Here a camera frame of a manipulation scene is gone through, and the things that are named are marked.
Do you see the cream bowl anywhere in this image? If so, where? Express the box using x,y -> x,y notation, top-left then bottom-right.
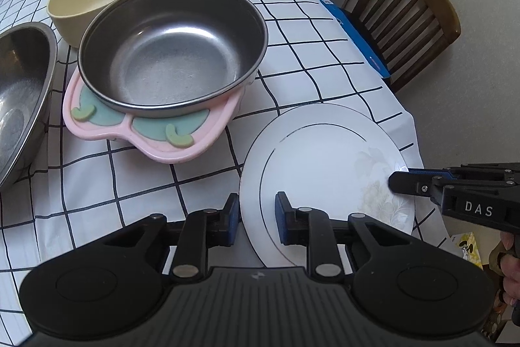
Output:
46,0 -> 147,49

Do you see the wooden chair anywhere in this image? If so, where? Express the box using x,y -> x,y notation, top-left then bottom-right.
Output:
341,0 -> 462,93

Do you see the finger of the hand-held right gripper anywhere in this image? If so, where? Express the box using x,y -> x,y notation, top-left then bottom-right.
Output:
406,163 -> 520,186
388,171 -> 449,206

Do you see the pink divided tray with handle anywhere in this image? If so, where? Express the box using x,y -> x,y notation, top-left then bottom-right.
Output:
63,0 -> 255,166

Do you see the blue cardboard box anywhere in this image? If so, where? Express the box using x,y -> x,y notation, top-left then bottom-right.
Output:
318,0 -> 393,79

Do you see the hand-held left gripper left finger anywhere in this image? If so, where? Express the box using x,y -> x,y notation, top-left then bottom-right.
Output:
101,193 -> 241,279

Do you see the person's right hand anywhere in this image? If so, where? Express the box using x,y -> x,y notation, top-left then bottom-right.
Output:
500,231 -> 520,308

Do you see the small steel bowl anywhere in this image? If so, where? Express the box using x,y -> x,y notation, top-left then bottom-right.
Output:
77,0 -> 269,120

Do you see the yellow cartoon bag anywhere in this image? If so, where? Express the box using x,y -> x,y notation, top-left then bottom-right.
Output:
451,232 -> 484,270

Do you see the large steel bowl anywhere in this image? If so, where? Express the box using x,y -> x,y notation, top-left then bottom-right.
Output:
0,22 -> 58,189

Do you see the white plate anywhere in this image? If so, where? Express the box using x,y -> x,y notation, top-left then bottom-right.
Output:
239,103 -> 417,269

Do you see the white checked tablecloth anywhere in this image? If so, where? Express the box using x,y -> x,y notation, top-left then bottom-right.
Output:
0,0 -> 452,331

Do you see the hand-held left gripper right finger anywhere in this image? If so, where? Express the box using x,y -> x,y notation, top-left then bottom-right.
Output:
275,191 -> 410,278

